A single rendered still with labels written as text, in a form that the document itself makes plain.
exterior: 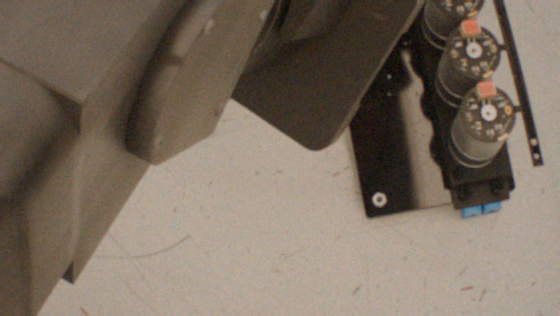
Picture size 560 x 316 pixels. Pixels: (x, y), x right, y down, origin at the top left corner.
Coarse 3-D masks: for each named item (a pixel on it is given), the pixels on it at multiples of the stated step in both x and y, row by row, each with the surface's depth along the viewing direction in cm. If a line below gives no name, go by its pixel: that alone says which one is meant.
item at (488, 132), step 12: (468, 96) 49; (504, 96) 49; (468, 108) 49; (480, 108) 49; (504, 108) 49; (468, 120) 49; (480, 120) 49; (504, 120) 49; (468, 132) 49; (480, 132) 49; (492, 132) 49; (504, 132) 49
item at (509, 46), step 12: (492, 0) 50; (504, 12) 50; (504, 24) 50; (504, 36) 50; (504, 48) 50; (516, 48) 50; (516, 60) 50; (516, 72) 49; (516, 84) 49; (516, 108) 49; (528, 108) 49; (528, 120) 49; (528, 132) 49; (528, 144) 49; (540, 156) 48
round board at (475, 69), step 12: (456, 36) 50; (480, 36) 50; (492, 36) 50; (456, 48) 50; (456, 60) 49; (468, 60) 49; (480, 60) 50; (492, 60) 50; (468, 72) 49; (480, 72) 49; (492, 72) 49
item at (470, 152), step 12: (492, 108) 49; (456, 120) 50; (492, 120) 49; (456, 132) 51; (456, 144) 51; (468, 144) 50; (480, 144) 49; (492, 144) 49; (456, 156) 52; (468, 156) 51; (480, 156) 51; (492, 156) 52
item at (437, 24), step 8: (432, 0) 51; (432, 8) 51; (424, 16) 53; (432, 16) 52; (440, 16) 51; (448, 16) 50; (472, 16) 50; (424, 24) 54; (432, 24) 52; (440, 24) 52; (448, 24) 51; (456, 24) 51; (424, 32) 54; (432, 32) 53; (440, 32) 52; (448, 32) 52; (432, 40) 54; (440, 40) 53; (440, 48) 54
